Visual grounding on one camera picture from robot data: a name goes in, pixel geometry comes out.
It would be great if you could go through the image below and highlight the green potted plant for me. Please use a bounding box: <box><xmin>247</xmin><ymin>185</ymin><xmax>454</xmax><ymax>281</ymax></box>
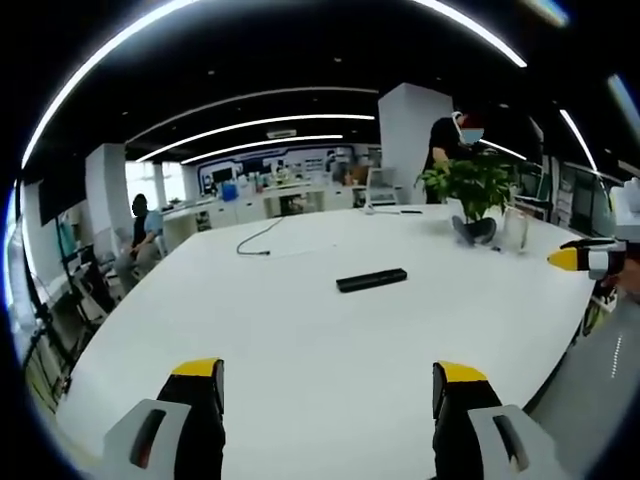
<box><xmin>413</xmin><ymin>153</ymin><xmax>519</xmax><ymax>246</ymax></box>

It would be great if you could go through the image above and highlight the white pillar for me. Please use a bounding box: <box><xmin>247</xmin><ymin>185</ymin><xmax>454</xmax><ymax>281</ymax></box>
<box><xmin>377</xmin><ymin>82</ymin><xmax>455</xmax><ymax>206</ymax></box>

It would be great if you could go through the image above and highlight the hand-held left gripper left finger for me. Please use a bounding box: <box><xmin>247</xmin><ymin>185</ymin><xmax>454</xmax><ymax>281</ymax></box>
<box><xmin>103</xmin><ymin>357</ymin><xmax>226</xmax><ymax>480</ymax></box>

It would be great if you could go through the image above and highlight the white office chair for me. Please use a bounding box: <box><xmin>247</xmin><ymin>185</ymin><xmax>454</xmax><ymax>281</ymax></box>
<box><xmin>361</xmin><ymin>166</ymin><xmax>404</xmax><ymax>216</ymax></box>

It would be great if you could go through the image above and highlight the black tripod stand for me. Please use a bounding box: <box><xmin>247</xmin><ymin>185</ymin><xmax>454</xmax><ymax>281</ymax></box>
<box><xmin>19</xmin><ymin>259</ymin><xmax>71</xmax><ymax>396</ymax></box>

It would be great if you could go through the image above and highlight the grey cable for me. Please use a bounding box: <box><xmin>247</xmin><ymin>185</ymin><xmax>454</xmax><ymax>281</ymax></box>
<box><xmin>236</xmin><ymin>215</ymin><xmax>286</xmax><ymax>258</ymax></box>

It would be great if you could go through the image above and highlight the white counter with cabinets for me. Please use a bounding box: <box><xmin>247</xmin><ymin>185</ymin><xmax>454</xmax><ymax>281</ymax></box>
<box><xmin>158</xmin><ymin>183</ymin><xmax>369</xmax><ymax>254</ymax></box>

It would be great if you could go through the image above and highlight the black remote control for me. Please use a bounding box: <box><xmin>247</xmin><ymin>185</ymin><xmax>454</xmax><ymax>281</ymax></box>
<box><xmin>335</xmin><ymin>267</ymin><xmax>409</xmax><ymax>293</ymax></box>

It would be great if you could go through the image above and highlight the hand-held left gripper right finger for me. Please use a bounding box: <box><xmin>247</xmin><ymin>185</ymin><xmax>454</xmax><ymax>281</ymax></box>
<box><xmin>431</xmin><ymin>360</ymin><xmax>557</xmax><ymax>480</ymax></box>

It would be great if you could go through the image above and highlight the clear glass container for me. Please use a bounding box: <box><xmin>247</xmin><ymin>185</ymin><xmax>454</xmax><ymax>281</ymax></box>
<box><xmin>502</xmin><ymin>206</ymin><xmax>531</xmax><ymax>254</ymax></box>

